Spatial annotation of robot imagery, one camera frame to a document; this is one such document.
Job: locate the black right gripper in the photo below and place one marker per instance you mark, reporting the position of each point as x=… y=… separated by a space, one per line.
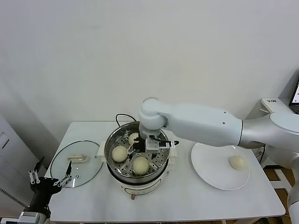
x=140 y=146

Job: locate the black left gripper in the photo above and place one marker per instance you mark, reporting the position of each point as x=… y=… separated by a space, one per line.
x=44 y=185

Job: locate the white steamed baozi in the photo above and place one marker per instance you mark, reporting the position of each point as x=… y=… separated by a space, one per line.
x=132 y=137
x=119 y=154
x=237 y=162
x=140 y=165

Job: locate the round glass pot lid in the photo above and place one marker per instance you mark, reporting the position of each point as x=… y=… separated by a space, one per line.
x=88 y=168

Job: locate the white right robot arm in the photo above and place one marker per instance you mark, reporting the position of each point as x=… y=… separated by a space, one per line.
x=198 y=126

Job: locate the perforated steel steamer basket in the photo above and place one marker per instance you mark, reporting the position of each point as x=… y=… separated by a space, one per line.
x=109 y=142

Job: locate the white electric cooker base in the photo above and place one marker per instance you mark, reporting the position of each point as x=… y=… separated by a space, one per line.
x=140 y=189

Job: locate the large white plate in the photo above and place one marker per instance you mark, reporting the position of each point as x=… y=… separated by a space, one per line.
x=210 y=168

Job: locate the black laptop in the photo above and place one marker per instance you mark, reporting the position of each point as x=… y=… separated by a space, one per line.
x=294 y=93

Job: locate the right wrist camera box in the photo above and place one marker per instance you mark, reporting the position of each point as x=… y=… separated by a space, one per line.
x=151 y=144

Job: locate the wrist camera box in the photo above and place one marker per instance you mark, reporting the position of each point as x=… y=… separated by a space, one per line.
x=30 y=217
x=151 y=144

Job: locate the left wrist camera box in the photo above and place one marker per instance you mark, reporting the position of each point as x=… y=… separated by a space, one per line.
x=30 y=217

